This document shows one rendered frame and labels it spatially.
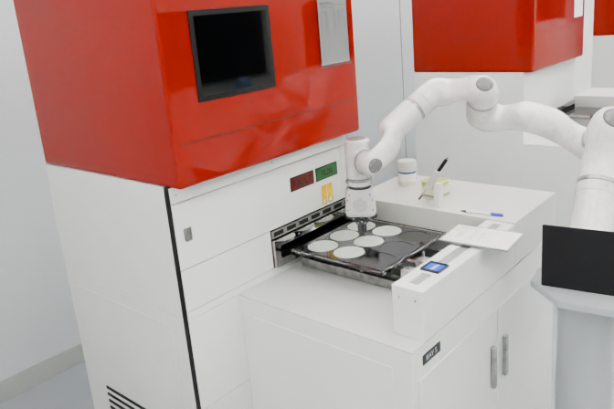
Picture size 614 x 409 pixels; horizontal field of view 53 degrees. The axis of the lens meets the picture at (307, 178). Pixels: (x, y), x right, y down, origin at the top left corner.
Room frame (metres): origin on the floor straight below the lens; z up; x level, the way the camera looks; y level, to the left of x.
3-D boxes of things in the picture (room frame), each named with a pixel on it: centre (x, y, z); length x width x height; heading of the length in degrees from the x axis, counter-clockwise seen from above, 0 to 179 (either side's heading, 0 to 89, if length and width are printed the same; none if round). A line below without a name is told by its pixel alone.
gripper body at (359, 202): (1.99, -0.17, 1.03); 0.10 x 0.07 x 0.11; 79
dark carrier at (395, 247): (1.93, -0.19, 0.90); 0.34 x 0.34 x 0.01; 48
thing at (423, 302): (1.64, -0.41, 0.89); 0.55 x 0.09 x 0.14; 138
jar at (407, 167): (2.33, -0.39, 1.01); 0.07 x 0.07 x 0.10
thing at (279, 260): (2.06, -0.02, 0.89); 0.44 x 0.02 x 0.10; 138
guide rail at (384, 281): (1.80, -0.15, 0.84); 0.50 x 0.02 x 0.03; 48
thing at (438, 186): (2.04, -0.43, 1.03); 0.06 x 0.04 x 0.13; 48
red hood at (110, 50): (2.15, 0.34, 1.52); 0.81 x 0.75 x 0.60; 138
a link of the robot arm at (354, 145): (1.98, -0.17, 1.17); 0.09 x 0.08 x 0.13; 23
